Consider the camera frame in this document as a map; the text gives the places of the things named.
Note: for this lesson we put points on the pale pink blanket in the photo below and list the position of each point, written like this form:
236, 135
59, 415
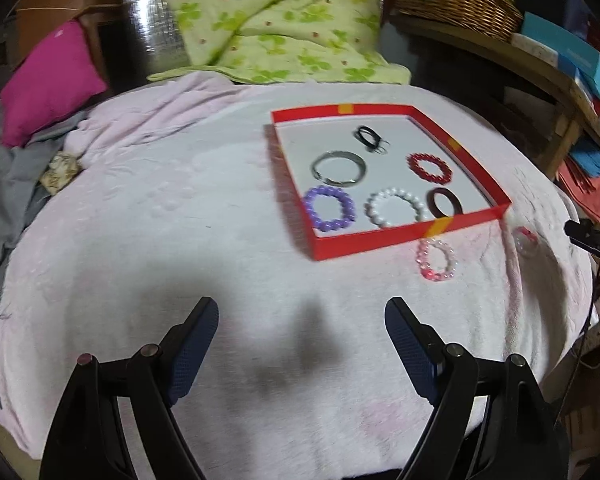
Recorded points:
180, 240

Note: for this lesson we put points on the teal cardboard box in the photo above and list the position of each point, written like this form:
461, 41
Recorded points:
570, 50

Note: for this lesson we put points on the wooden shelf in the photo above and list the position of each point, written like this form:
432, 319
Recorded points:
545, 72

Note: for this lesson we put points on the green clover print quilt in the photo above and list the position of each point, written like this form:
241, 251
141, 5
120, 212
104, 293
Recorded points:
280, 20

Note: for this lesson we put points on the wicker basket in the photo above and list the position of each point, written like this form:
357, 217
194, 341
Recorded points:
455, 5

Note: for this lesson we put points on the small patterned cloth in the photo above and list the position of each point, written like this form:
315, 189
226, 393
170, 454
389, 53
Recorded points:
60, 172

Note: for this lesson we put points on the dark blue red box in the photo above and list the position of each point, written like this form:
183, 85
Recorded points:
592, 25

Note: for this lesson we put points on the grey bed sheet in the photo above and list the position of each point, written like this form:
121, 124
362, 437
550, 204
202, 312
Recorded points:
5, 185

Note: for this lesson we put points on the stack of blue orange folders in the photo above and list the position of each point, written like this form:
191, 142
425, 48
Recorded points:
587, 180

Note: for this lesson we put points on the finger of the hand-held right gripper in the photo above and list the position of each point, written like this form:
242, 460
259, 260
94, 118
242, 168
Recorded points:
587, 237

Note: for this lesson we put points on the orange cardboard box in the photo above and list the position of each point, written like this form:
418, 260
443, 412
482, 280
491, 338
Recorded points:
45, 17

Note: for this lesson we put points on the magenta pillow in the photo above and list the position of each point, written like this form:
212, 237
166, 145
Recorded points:
50, 90

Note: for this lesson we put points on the silver metal bangle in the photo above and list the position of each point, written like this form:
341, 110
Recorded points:
340, 183

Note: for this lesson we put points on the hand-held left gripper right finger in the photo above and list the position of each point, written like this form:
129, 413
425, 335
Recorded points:
410, 345

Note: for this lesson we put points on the white flat box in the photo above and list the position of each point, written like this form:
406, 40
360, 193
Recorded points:
535, 50

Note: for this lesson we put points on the dark brown bangle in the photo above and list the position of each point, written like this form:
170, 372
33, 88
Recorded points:
432, 201

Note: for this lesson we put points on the red shallow box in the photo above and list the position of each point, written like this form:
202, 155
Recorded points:
330, 140

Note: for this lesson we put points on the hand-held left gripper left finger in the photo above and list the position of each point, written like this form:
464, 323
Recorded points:
195, 350

